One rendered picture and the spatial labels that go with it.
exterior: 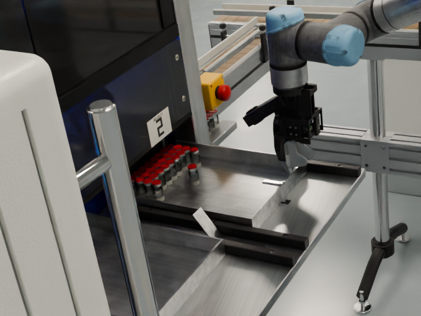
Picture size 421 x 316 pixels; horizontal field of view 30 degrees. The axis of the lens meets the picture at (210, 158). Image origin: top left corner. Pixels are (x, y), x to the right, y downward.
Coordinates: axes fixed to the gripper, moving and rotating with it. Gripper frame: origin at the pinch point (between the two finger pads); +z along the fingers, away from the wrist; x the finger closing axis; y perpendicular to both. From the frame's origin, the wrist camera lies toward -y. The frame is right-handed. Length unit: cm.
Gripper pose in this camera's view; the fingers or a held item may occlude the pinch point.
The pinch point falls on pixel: (288, 168)
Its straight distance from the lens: 169.3
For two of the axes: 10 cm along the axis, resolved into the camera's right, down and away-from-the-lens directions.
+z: 1.3, 8.8, 4.6
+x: 4.9, -4.6, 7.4
